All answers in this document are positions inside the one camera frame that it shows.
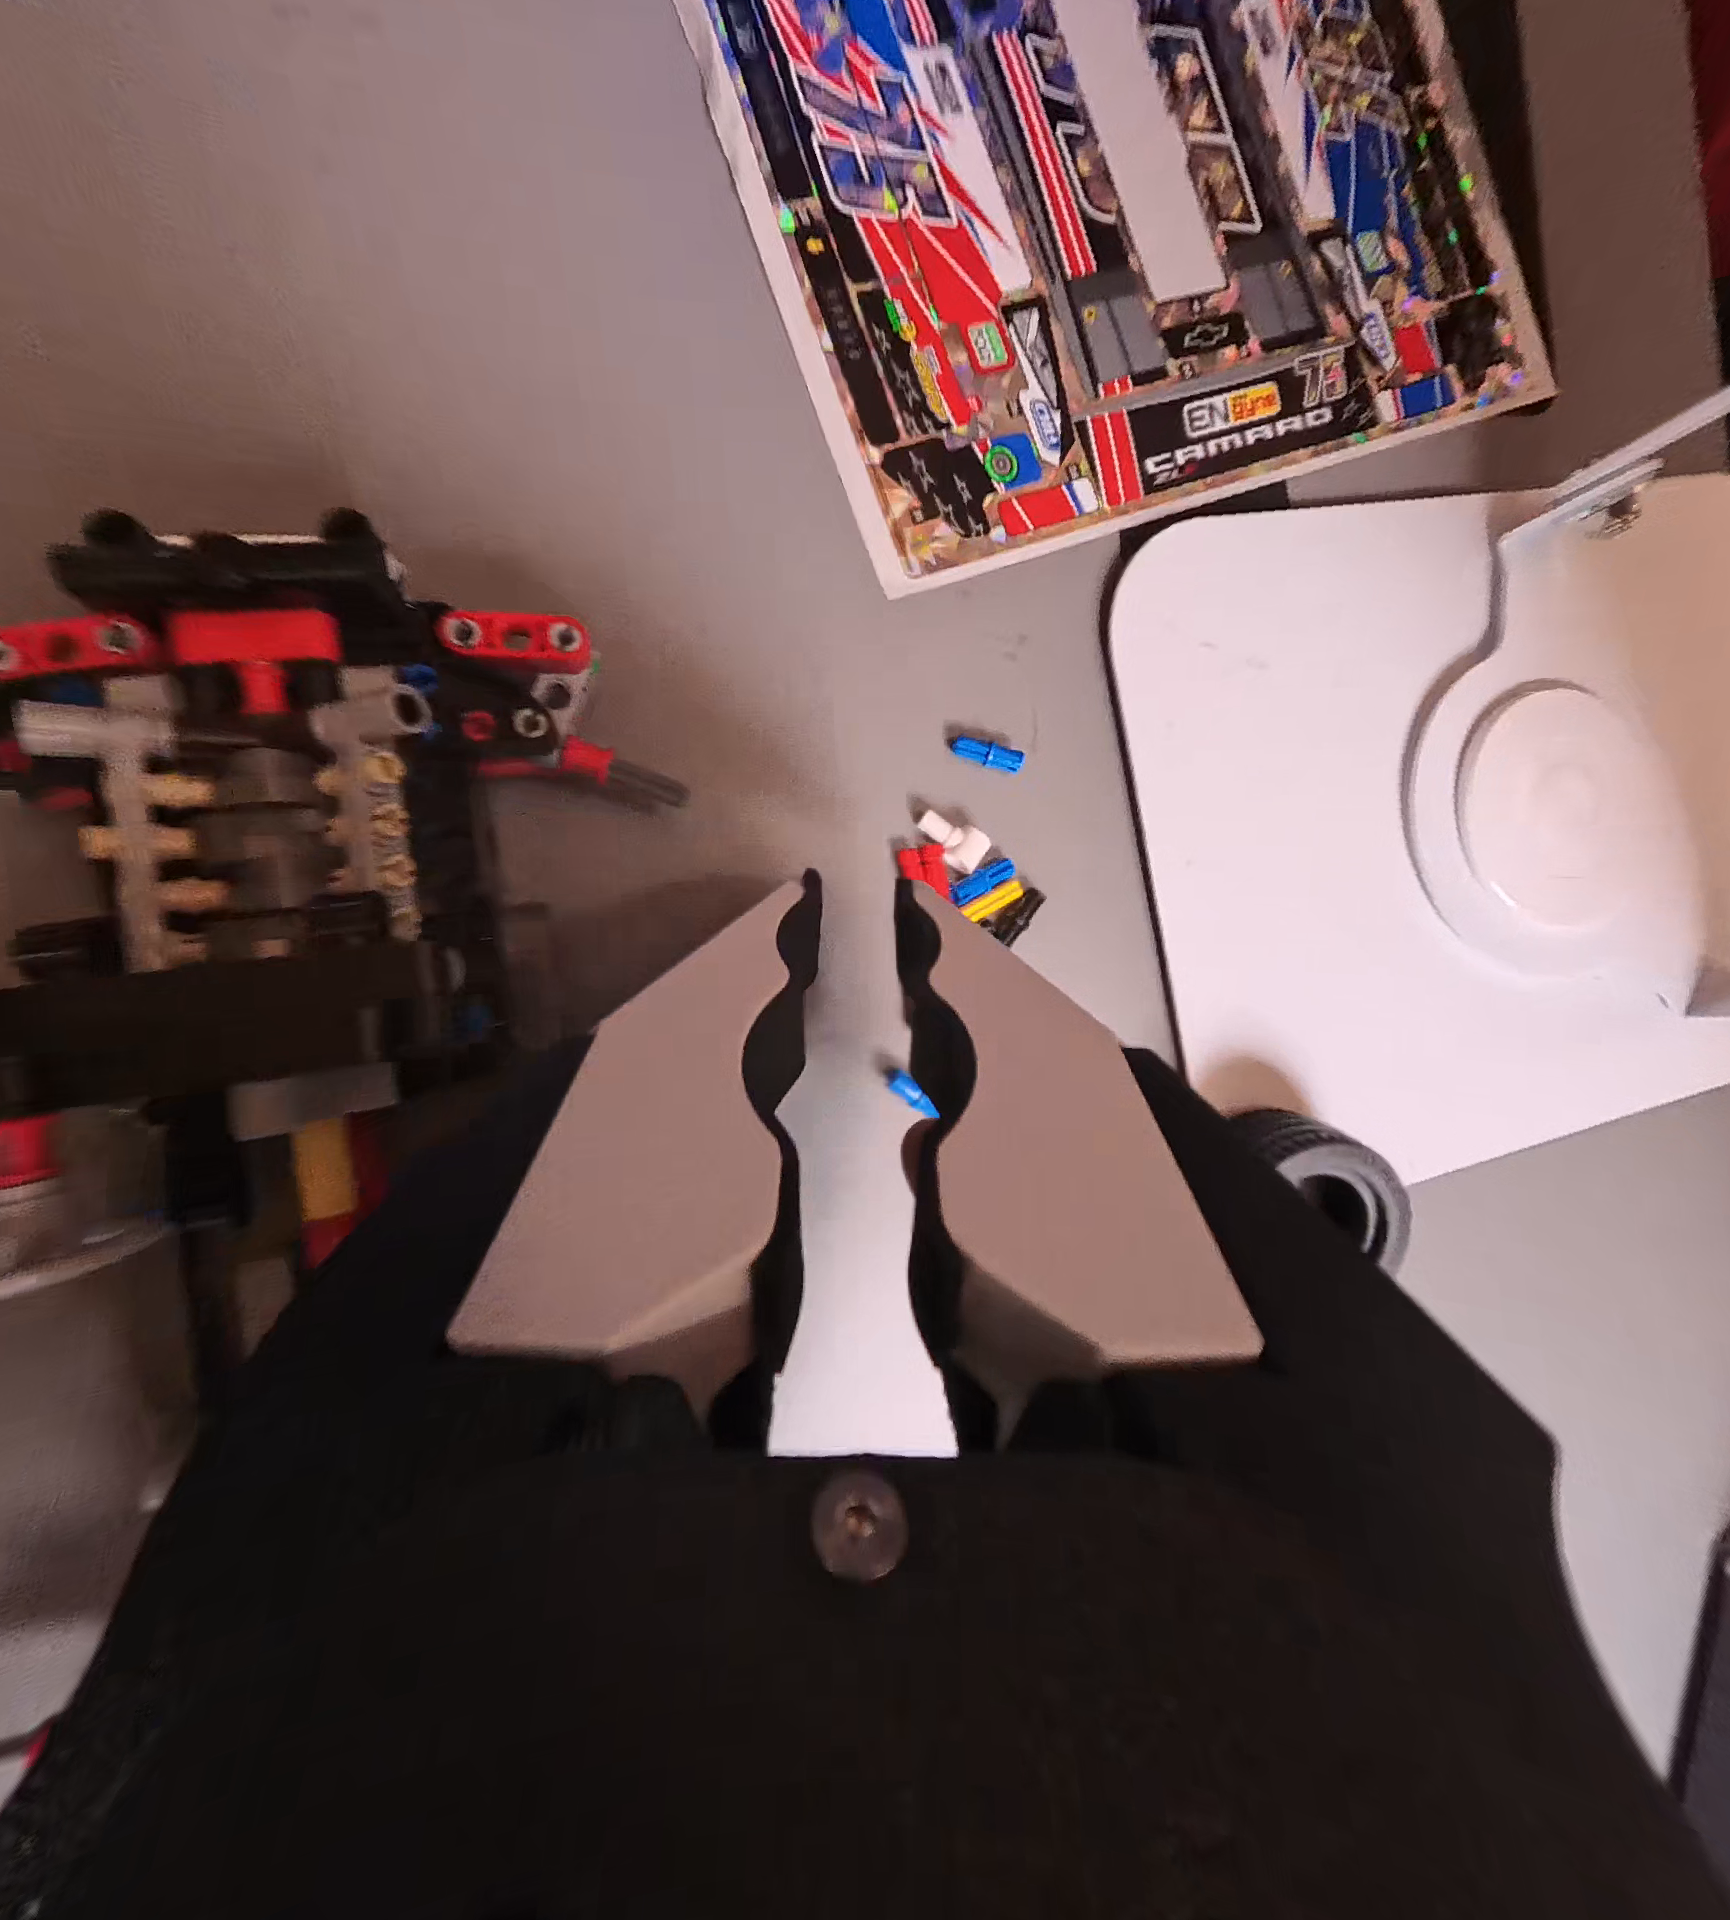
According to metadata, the colourful sticker sheet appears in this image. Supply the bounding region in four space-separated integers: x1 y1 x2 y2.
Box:
671 0 1560 602

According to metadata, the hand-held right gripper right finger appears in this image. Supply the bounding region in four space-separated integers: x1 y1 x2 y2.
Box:
892 876 1268 1373

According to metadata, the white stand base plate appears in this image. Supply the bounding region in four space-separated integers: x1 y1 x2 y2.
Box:
1103 472 1730 1188

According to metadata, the lego car model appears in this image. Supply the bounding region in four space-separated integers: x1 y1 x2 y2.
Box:
0 506 689 1382

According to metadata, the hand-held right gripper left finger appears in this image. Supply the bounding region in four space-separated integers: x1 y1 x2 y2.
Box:
444 865 825 1398

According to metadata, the small lego tire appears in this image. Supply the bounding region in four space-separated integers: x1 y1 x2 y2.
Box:
1224 1105 1413 1277

